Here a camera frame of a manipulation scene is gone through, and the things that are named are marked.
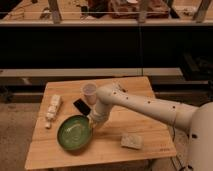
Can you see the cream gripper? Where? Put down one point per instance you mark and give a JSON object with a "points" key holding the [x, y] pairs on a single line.
{"points": [[93, 124]]}

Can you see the green ceramic bowl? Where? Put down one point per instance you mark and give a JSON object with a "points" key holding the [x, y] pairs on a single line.
{"points": [[74, 133]]}

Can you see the white labelled tube bottle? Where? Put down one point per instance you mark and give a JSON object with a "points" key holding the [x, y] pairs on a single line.
{"points": [[54, 106]]}

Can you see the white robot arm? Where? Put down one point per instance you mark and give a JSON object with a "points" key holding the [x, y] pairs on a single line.
{"points": [[196, 122]]}

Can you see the black smartphone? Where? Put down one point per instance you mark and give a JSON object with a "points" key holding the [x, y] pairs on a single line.
{"points": [[82, 107]]}

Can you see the wooden table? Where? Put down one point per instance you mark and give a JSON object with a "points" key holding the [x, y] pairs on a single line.
{"points": [[104, 148]]}

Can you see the translucent plastic cup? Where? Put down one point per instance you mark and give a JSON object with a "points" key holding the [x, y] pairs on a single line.
{"points": [[89, 92]]}

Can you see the beige sponge block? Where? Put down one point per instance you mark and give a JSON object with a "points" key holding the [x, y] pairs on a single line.
{"points": [[130, 140]]}

